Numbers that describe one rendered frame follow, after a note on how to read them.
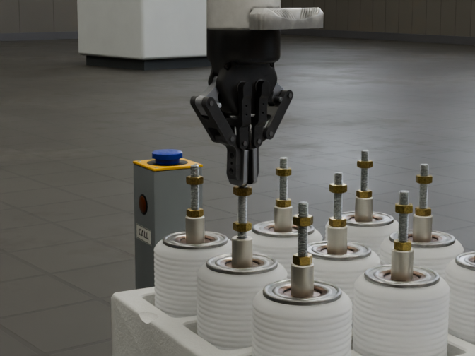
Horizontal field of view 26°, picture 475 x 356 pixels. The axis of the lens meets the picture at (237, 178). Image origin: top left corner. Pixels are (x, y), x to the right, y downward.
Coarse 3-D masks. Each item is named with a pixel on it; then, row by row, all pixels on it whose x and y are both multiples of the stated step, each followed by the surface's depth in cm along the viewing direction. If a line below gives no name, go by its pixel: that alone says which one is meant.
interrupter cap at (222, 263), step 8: (216, 256) 111; (224, 256) 111; (256, 256) 111; (264, 256) 111; (208, 264) 108; (216, 264) 108; (224, 264) 109; (256, 264) 109; (264, 264) 108; (272, 264) 108; (224, 272) 106; (232, 272) 105; (240, 272) 105; (248, 272) 105; (256, 272) 105; (264, 272) 106
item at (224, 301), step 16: (208, 272) 107; (272, 272) 106; (208, 288) 106; (224, 288) 105; (240, 288) 104; (256, 288) 105; (208, 304) 106; (224, 304) 105; (240, 304) 105; (208, 320) 106; (224, 320) 105; (240, 320) 105; (208, 336) 107; (224, 336) 106; (240, 336) 105
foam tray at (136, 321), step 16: (144, 288) 125; (112, 304) 123; (128, 304) 119; (144, 304) 119; (112, 320) 123; (128, 320) 119; (144, 320) 115; (160, 320) 113; (176, 320) 113; (192, 320) 113; (112, 336) 124; (128, 336) 119; (144, 336) 115; (160, 336) 111; (176, 336) 108; (192, 336) 108; (352, 336) 109; (448, 336) 108; (112, 352) 124; (128, 352) 120; (144, 352) 115; (160, 352) 111; (176, 352) 107; (192, 352) 104; (208, 352) 103; (224, 352) 103; (240, 352) 103; (352, 352) 103; (448, 352) 106; (464, 352) 104
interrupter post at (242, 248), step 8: (232, 240) 108; (240, 240) 107; (248, 240) 107; (232, 248) 108; (240, 248) 107; (248, 248) 108; (232, 256) 108; (240, 256) 108; (248, 256) 108; (232, 264) 108; (240, 264) 108; (248, 264) 108
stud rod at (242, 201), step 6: (240, 186) 107; (246, 186) 107; (240, 198) 107; (246, 198) 107; (240, 204) 107; (246, 204) 107; (240, 210) 107; (246, 210) 108; (240, 216) 107; (246, 216) 108; (240, 222) 108; (246, 222) 108; (240, 234) 108; (246, 234) 108
